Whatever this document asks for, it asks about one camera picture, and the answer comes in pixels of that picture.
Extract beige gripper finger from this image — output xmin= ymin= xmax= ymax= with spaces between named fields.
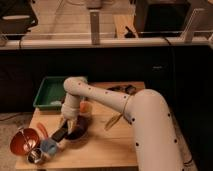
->
xmin=67 ymin=120 xmax=77 ymax=134
xmin=59 ymin=116 xmax=66 ymax=128

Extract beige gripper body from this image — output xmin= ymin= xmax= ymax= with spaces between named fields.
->
xmin=61 ymin=94 xmax=81 ymax=121

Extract purple bowl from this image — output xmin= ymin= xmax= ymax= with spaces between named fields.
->
xmin=65 ymin=116 xmax=88 ymax=140

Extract dark eraser block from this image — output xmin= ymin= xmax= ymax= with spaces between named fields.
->
xmin=51 ymin=128 xmax=67 ymax=142

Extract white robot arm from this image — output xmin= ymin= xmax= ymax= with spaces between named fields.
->
xmin=61 ymin=77 xmax=198 ymax=171

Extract orange red bowl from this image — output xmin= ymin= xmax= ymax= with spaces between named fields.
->
xmin=10 ymin=128 xmax=40 ymax=156

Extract orange topped small jar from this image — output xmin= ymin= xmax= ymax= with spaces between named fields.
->
xmin=80 ymin=102 xmax=90 ymax=116

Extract white object in tray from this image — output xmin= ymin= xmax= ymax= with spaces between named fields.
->
xmin=50 ymin=100 xmax=64 ymax=106

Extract orange carrot toy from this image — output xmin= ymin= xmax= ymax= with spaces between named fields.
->
xmin=36 ymin=122 xmax=49 ymax=138

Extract green plastic tray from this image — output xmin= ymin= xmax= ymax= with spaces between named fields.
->
xmin=33 ymin=76 xmax=66 ymax=110

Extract metal spoon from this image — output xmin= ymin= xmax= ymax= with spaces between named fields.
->
xmin=18 ymin=125 xmax=30 ymax=148

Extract yellow green banana toy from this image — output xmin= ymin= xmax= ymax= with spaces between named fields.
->
xmin=104 ymin=115 xmax=122 ymax=131

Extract small steel cup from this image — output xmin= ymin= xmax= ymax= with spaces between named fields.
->
xmin=27 ymin=148 xmax=44 ymax=164

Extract black glasses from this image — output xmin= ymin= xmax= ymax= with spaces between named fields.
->
xmin=110 ymin=84 xmax=136 ymax=95

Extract black monitor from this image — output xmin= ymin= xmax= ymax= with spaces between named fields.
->
xmin=133 ymin=0 xmax=191 ymax=32

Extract grey metal post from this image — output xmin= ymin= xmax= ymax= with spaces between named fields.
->
xmin=90 ymin=10 xmax=100 ymax=45

